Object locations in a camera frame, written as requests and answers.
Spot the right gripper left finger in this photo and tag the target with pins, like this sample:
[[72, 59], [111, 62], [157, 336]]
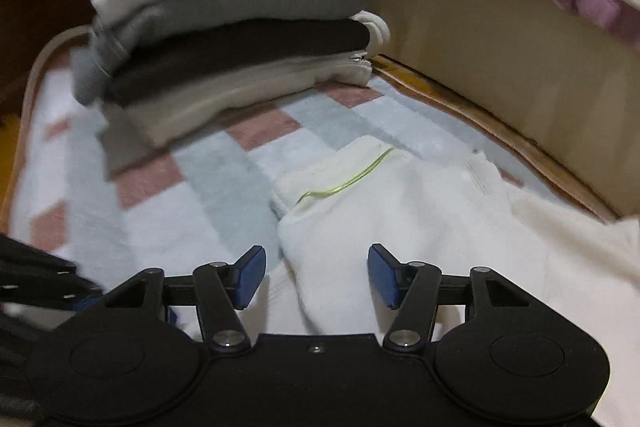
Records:
[[221, 290]]

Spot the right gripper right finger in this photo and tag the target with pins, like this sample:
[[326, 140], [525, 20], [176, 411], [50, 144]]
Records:
[[411, 289]]

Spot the white waffle garment green trim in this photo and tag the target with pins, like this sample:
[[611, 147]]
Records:
[[317, 211]]

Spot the striped pastel floor rug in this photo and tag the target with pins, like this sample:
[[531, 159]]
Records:
[[175, 156]]

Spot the grey ribbed folded garment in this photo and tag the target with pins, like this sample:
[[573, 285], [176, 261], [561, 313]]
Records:
[[110, 46]]

